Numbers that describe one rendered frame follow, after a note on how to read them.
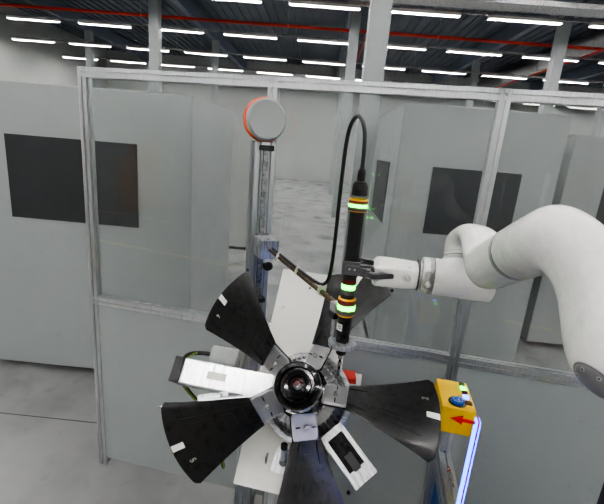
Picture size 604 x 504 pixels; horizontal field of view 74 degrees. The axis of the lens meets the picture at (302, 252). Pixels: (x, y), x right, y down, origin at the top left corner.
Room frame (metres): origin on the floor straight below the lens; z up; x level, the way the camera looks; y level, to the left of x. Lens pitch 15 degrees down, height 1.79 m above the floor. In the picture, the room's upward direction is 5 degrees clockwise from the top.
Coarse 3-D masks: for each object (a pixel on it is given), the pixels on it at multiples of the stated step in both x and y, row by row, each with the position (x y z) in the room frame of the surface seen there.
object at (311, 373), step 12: (288, 372) 0.90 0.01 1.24; (300, 372) 0.90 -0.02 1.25; (312, 372) 0.89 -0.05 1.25; (276, 384) 0.88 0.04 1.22; (288, 384) 0.88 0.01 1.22; (312, 384) 0.88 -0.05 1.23; (324, 384) 0.96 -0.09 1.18; (276, 396) 0.86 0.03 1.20; (288, 396) 0.86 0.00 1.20; (300, 396) 0.86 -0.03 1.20; (312, 396) 0.85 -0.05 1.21; (288, 408) 0.84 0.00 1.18; (300, 408) 0.84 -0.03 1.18; (312, 408) 0.88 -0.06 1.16
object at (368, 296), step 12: (336, 276) 1.16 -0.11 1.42; (336, 288) 1.12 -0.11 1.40; (360, 288) 1.07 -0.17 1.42; (372, 288) 1.05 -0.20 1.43; (384, 288) 1.03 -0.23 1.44; (324, 300) 1.12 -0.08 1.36; (360, 300) 1.03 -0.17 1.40; (372, 300) 1.01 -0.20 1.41; (324, 312) 1.09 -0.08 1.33; (360, 312) 1.00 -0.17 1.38; (324, 324) 1.05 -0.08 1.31; (324, 336) 1.01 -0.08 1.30
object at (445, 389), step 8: (440, 384) 1.18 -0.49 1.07; (448, 384) 1.18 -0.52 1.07; (456, 384) 1.19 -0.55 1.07; (440, 392) 1.13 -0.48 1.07; (448, 392) 1.14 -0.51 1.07; (456, 392) 1.14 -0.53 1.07; (440, 400) 1.10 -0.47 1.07; (448, 400) 1.09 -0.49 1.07; (440, 408) 1.08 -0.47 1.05; (448, 408) 1.06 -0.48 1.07; (456, 408) 1.06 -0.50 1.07; (464, 408) 1.06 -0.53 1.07; (472, 408) 1.06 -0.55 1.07; (448, 416) 1.06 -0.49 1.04; (464, 416) 1.05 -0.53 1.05; (472, 416) 1.05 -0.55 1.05; (448, 424) 1.06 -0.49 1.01; (456, 424) 1.05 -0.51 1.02; (464, 424) 1.05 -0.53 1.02; (472, 424) 1.05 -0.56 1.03; (456, 432) 1.05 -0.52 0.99; (464, 432) 1.05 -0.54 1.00
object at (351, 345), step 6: (336, 300) 0.96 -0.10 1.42; (330, 306) 0.95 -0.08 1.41; (336, 306) 0.93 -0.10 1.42; (330, 312) 0.93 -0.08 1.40; (336, 312) 0.93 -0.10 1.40; (336, 318) 0.92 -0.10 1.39; (336, 324) 0.92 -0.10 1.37; (330, 336) 0.93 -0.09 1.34; (330, 342) 0.89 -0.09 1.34; (336, 342) 0.90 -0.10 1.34; (348, 342) 0.90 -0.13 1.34; (354, 342) 0.90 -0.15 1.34; (336, 348) 0.88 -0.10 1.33; (342, 348) 0.87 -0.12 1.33; (348, 348) 0.88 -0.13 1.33; (354, 348) 0.89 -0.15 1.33
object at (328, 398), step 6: (330, 384) 0.95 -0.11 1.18; (324, 390) 0.92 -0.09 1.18; (330, 390) 0.93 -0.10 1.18; (336, 390) 0.93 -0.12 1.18; (342, 390) 0.93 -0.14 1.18; (348, 390) 0.93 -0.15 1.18; (324, 396) 0.90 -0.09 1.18; (330, 396) 0.90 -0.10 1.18; (336, 396) 0.90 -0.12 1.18; (342, 396) 0.90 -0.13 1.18; (324, 402) 0.87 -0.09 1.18; (330, 402) 0.87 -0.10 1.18; (336, 402) 0.88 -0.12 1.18; (342, 402) 0.88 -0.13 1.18
